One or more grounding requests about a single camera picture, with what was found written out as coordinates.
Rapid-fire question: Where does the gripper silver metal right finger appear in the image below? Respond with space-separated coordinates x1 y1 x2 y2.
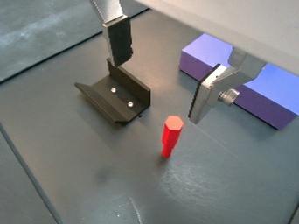
188 48 267 123

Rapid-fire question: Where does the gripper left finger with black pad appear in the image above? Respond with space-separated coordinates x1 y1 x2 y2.
89 0 133 67

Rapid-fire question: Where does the purple board block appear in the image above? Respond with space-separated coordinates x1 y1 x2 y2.
180 34 299 130

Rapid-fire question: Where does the black angled bracket holder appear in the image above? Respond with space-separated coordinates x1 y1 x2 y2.
75 59 151 125

